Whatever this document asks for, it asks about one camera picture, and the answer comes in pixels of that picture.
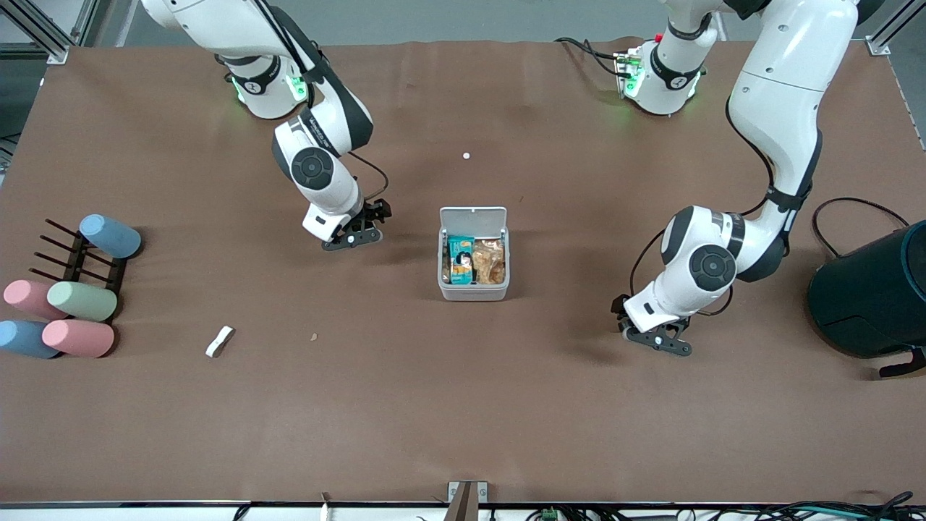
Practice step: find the green cup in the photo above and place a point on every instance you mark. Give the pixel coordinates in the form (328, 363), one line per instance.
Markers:
(81, 301)

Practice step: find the small white trash piece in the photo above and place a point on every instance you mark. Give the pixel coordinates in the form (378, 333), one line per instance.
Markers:
(220, 341)

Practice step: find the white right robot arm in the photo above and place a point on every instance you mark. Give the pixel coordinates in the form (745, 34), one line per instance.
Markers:
(318, 166)

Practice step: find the dark teal cylindrical appliance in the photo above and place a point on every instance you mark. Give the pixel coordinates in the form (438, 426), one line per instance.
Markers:
(875, 297)

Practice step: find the brown snack packet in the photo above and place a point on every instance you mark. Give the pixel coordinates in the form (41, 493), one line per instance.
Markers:
(490, 262)

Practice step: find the brown table cover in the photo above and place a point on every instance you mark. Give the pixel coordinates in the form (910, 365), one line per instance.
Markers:
(463, 405)

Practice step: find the light blue cup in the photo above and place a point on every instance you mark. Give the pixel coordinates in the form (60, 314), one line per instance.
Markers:
(25, 339)

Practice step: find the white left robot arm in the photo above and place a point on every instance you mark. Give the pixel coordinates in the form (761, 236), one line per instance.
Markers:
(781, 87)

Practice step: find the pink cup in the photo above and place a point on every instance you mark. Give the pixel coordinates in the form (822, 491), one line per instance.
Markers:
(25, 297)
(78, 338)

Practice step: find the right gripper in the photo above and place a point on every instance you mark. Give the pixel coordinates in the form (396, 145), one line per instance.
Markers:
(375, 211)

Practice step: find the black peg cup rack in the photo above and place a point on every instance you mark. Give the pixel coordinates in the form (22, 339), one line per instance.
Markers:
(76, 264)

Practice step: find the aluminium frame post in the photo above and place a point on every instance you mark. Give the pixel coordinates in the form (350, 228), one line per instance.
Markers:
(43, 32)
(886, 36)

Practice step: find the white square lidded trash bin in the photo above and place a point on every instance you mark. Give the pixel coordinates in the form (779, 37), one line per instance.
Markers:
(474, 289)

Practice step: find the teal snack packet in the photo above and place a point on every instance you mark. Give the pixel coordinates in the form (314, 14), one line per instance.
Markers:
(460, 260)

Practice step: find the metal camera bracket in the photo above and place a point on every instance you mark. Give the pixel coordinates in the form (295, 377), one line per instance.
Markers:
(466, 499)

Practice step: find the blue cup with darker body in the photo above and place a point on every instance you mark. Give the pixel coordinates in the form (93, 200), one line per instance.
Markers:
(110, 236)

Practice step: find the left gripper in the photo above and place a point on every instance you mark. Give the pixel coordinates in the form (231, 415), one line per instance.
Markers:
(620, 306)

